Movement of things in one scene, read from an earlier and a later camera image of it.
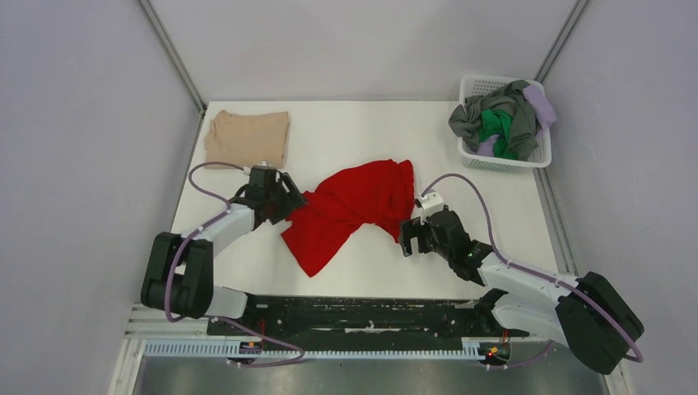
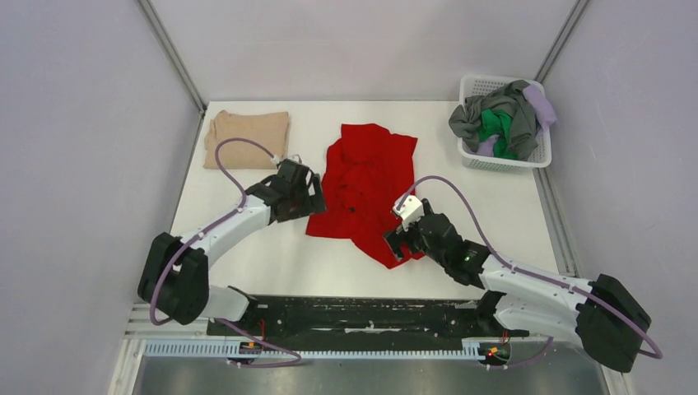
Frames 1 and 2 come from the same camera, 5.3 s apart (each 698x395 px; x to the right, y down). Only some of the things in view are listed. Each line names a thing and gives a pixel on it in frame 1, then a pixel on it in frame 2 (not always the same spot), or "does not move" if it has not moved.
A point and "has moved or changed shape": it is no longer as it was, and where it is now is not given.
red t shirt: [380, 192] has moved or changed shape
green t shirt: [497, 123] does not move
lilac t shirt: [544, 113] does not move
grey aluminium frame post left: [173, 55] does not move
